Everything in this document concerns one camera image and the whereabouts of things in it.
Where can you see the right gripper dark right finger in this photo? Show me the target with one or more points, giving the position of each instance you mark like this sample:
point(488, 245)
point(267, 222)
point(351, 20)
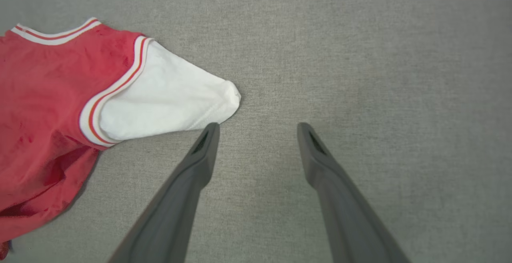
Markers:
point(348, 215)

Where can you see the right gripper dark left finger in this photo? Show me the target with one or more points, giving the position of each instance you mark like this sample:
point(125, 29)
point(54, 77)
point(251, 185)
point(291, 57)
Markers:
point(172, 215)

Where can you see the red and white jersey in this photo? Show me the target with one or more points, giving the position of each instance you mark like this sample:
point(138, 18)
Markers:
point(52, 107)

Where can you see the grey fabric sofa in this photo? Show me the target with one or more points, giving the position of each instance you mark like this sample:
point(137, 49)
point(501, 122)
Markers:
point(360, 75)

